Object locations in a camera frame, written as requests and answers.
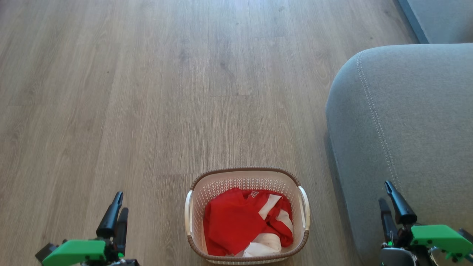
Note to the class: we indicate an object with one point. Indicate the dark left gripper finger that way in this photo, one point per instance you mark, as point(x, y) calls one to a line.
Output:
point(121, 227)
point(109, 216)

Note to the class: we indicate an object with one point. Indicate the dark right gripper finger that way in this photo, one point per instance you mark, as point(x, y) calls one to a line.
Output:
point(388, 221)
point(401, 205)

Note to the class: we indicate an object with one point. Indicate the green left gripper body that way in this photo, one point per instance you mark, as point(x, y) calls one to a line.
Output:
point(75, 252)

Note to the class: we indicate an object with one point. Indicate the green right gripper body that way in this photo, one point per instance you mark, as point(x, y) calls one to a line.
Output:
point(439, 237)

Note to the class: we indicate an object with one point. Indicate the plain red garment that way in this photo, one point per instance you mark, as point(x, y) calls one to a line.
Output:
point(229, 221)

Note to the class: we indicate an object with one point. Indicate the red white striped garment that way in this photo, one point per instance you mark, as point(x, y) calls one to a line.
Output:
point(276, 226)

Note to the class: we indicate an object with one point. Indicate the white cloth garment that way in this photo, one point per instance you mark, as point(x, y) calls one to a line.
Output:
point(264, 244)

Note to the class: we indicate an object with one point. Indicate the grey fabric sofa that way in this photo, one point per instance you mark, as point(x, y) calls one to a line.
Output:
point(406, 111)

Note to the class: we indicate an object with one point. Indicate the grey sofa seat section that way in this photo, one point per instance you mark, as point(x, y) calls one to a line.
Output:
point(443, 18)

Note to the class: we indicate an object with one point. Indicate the cream perforated laundry basket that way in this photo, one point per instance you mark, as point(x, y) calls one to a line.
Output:
point(221, 181)

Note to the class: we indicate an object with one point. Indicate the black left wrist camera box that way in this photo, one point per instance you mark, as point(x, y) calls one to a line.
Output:
point(47, 251)

